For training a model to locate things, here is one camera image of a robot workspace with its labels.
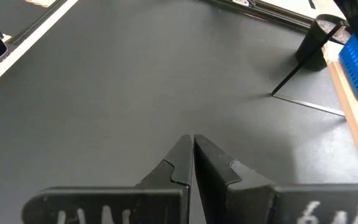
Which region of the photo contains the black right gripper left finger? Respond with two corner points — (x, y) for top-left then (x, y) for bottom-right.
(22, 134), (194, 224)

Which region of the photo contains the black aluminium table frame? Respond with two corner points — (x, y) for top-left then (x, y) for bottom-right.
(0, 0), (318, 82)

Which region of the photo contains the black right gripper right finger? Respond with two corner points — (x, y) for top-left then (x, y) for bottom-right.
(193, 133), (358, 224)

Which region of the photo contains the wooden shelf with black legs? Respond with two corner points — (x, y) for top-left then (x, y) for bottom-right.
(271, 0), (358, 184)

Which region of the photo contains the black table mat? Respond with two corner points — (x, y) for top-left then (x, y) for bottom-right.
(0, 0), (358, 224)

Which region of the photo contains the green plant in black pot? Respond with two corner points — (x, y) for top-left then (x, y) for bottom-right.
(294, 14), (352, 72)

